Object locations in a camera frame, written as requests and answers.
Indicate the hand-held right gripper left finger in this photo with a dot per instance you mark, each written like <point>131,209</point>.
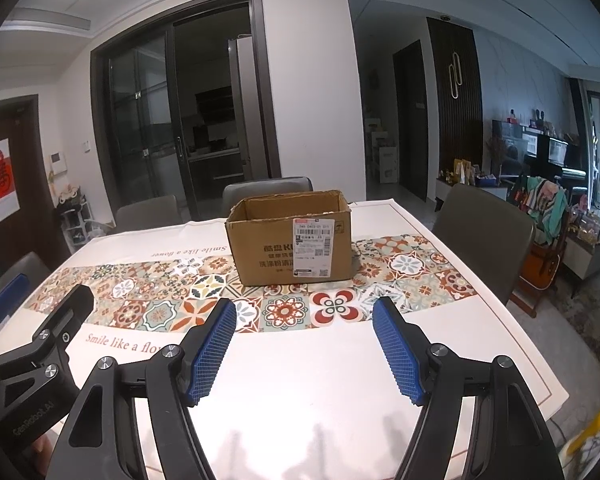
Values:
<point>212,355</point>

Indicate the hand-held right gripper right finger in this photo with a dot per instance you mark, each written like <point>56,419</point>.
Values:
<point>397,355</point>

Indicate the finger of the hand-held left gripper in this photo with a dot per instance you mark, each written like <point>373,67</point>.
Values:
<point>7,296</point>
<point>72,312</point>

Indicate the cardboard box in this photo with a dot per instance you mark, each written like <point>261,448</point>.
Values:
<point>260,250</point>

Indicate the floral tile printed tablecloth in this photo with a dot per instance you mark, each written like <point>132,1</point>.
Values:
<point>305,375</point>

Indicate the small shoe rack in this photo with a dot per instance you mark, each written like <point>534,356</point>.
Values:
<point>75,215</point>

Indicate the brown wooden entrance door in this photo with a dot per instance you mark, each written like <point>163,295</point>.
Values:
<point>30,185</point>

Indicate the red paper door decoration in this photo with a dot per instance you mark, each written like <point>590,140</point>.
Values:
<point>1,182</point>

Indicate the orange bag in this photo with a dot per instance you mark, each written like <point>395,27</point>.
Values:
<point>542,265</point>

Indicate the yellow snack bags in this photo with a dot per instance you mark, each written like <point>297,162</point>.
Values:
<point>460,170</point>

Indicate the stacked white storage boxes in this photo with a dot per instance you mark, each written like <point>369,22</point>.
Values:
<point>382,155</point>

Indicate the yellow plastic toy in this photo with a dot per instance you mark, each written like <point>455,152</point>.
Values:
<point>597,425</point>

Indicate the dark sliding glass door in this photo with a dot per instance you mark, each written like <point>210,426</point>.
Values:
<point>145,110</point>

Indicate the grey coffee table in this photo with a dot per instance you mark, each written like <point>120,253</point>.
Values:
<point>592,252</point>

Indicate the dark hallway door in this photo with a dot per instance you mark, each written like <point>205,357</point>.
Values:
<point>410,120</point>

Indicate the glass display cabinet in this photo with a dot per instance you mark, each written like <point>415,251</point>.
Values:
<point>515,145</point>

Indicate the silver refrigerator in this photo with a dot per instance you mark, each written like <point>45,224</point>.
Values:
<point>245,105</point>

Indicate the black piano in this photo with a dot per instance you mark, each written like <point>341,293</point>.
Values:
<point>562,160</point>

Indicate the white wall intercom panel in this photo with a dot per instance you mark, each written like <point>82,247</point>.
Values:
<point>57,162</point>

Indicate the dark slatted wall cabinet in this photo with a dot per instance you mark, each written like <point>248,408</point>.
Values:
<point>455,110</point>

